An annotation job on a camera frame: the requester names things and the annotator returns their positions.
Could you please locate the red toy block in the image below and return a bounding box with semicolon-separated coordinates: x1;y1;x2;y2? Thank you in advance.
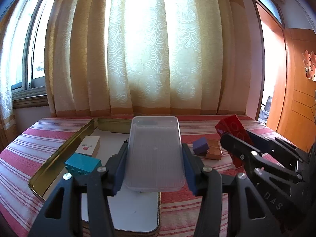
215;115;253;170

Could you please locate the copper metal case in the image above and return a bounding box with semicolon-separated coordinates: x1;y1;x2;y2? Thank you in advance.
205;139;223;161

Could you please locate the purple small box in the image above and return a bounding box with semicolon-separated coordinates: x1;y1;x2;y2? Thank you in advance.
192;137;209;155

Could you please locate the teal toy block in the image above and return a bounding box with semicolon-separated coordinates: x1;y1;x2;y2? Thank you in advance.
64;153;101;176

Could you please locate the wooden door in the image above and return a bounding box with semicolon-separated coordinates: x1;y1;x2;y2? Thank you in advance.
256;1;315;151

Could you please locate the red striped bedspread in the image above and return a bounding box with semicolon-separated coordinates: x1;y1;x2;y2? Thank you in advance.
1;115;286;236

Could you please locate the white cardboard box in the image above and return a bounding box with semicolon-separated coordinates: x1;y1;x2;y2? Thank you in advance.
75;135;100;157

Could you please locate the gold metal tin box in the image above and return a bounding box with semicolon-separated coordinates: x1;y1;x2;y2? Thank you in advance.
29;118;161;236

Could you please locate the red flower door decoration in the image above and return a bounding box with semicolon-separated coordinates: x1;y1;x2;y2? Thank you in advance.
303;50;316;82

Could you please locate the cream patterned curtain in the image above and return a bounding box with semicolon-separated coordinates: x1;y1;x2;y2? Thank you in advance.
0;0;258;118

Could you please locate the window frame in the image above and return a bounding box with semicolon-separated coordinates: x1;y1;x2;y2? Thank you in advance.
1;0;55;109

